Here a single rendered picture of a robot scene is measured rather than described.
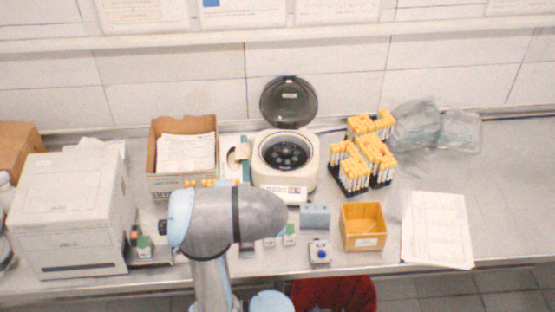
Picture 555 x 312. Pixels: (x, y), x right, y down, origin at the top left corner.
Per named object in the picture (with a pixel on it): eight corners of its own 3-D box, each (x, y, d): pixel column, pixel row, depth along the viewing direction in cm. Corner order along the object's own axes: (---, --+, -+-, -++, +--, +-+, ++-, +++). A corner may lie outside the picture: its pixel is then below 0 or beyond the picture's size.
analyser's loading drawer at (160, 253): (107, 269, 170) (102, 260, 166) (109, 251, 174) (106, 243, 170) (173, 264, 171) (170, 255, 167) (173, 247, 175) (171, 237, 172)
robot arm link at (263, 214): (293, 178, 105) (283, 204, 153) (237, 181, 104) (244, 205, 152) (297, 238, 102) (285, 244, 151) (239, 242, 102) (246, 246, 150)
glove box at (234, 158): (221, 196, 192) (219, 178, 186) (220, 149, 209) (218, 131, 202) (256, 194, 193) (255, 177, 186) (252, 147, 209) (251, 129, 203)
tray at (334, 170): (369, 191, 194) (370, 186, 192) (346, 198, 192) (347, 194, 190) (347, 159, 205) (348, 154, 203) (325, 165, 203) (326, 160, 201)
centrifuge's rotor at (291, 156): (263, 178, 191) (262, 164, 186) (266, 146, 202) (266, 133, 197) (305, 179, 191) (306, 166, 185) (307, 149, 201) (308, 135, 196)
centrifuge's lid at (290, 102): (257, 77, 187) (260, 66, 193) (259, 134, 203) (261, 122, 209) (320, 80, 186) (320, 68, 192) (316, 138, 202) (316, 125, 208)
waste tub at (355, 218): (343, 253, 176) (346, 236, 169) (337, 220, 185) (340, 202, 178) (384, 251, 176) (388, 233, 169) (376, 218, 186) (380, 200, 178)
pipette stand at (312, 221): (299, 234, 181) (300, 216, 174) (299, 217, 186) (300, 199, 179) (329, 234, 181) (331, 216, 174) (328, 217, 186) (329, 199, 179)
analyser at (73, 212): (38, 281, 169) (3, 224, 147) (55, 211, 188) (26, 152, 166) (138, 274, 171) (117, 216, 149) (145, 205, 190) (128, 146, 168)
